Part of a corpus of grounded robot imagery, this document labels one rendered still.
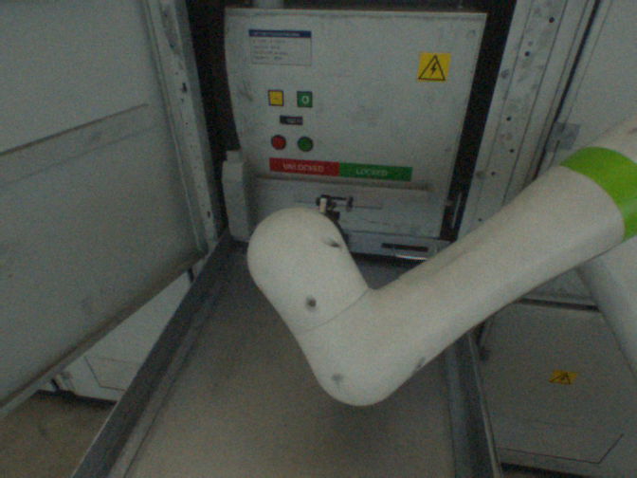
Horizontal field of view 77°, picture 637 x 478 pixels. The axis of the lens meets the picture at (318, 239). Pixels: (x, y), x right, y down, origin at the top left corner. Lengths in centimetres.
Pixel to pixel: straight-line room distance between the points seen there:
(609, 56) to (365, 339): 62
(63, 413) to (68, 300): 114
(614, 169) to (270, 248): 37
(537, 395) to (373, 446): 74
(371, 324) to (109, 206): 60
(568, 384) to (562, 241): 88
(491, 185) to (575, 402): 75
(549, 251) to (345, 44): 53
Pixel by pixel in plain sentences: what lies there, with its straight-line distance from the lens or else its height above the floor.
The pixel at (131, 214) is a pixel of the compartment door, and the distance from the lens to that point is 91.
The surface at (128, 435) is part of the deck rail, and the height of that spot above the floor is 85.
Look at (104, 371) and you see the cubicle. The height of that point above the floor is 26.
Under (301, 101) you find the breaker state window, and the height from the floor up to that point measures 123.
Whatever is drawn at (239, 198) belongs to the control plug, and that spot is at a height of 105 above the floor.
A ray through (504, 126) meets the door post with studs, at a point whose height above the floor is 122.
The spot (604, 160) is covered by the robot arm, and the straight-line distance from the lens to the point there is 54.
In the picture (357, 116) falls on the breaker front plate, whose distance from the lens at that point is 85.
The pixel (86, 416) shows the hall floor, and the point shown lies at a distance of 194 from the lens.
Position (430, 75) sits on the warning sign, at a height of 129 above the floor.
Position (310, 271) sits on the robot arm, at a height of 122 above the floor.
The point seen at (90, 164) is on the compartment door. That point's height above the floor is 117.
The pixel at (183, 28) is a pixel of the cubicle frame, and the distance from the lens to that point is 88.
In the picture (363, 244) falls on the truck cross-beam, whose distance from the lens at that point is 99.
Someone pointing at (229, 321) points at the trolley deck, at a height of 85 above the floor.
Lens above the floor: 148
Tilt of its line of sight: 36 degrees down
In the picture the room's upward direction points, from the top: straight up
